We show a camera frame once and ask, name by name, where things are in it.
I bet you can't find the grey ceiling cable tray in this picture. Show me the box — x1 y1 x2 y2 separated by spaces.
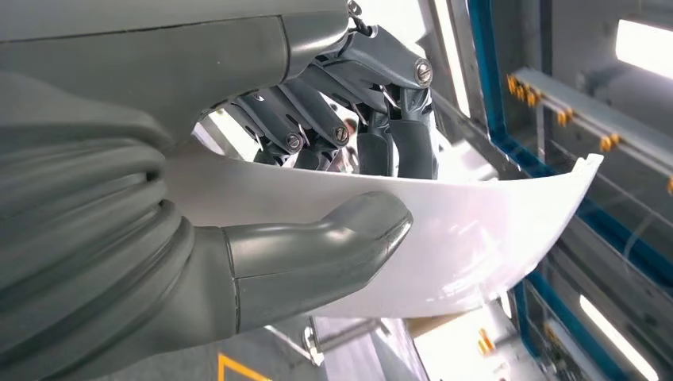
507 65 673 195

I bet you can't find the ceiling light panel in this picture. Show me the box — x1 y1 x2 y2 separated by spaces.
578 294 661 381
615 20 673 81

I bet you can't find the dark blue metal frame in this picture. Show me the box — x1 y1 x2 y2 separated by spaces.
467 0 673 381

